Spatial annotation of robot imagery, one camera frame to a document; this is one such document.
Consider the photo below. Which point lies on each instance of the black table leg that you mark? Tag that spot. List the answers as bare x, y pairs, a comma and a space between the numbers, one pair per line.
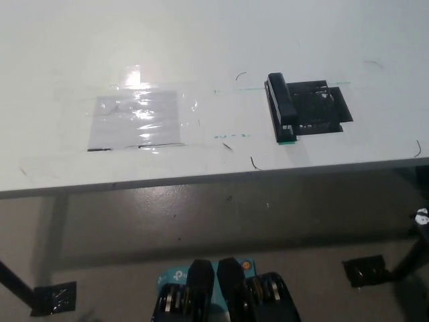
16, 281
410, 258

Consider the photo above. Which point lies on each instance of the clear plastic taped sheet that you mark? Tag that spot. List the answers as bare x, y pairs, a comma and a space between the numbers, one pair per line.
134, 117

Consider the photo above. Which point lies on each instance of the clear plastic film sheet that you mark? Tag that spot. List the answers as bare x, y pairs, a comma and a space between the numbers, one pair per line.
187, 100

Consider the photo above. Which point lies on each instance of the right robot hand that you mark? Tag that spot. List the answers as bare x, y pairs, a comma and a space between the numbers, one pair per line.
423, 218

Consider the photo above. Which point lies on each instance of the robot torso black teal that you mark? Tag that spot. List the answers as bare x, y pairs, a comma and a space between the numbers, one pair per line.
231, 292

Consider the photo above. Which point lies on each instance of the black desk stapler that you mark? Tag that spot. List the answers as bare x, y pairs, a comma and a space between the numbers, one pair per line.
281, 100

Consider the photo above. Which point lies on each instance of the black tape mark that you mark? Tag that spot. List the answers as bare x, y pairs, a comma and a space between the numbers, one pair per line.
318, 107

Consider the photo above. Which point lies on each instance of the grey table leg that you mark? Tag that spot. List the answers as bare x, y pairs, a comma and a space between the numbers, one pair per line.
52, 234

